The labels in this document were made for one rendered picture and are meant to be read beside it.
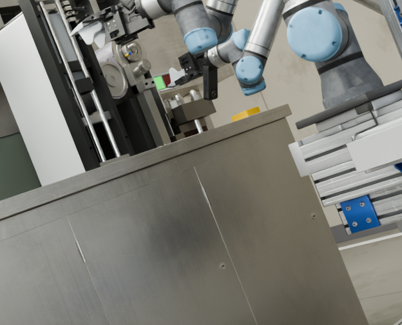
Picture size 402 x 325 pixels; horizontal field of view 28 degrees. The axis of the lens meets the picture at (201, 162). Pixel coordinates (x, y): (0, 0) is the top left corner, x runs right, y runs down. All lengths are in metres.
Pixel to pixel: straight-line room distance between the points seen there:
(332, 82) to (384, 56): 3.15
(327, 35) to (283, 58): 3.74
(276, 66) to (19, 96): 3.22
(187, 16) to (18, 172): 1.00
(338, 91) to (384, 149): 0.24
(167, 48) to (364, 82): 1.53
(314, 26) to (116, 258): 0.77
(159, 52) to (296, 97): 2.36
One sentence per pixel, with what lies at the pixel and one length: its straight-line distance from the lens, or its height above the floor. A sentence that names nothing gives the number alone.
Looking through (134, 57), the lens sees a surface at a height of 1.23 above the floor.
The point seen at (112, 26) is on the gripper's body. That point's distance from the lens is 2.03.
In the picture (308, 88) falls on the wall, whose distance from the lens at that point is 5.46.
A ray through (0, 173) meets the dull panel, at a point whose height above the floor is 1.03.
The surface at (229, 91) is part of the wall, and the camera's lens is 5.92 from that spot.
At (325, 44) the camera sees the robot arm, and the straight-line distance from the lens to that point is 1.81.
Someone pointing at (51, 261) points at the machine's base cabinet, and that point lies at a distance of 1.96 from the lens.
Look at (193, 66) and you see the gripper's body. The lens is 2.57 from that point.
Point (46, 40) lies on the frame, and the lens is 2.34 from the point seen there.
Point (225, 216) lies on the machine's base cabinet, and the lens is 2.39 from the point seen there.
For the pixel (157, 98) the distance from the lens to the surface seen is 2.74.
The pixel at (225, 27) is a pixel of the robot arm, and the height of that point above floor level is 1.11.
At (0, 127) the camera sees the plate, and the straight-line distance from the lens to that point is 2.72.
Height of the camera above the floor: 0.78
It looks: 1 degrees up
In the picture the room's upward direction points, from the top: 22 degrees counter-clockwise
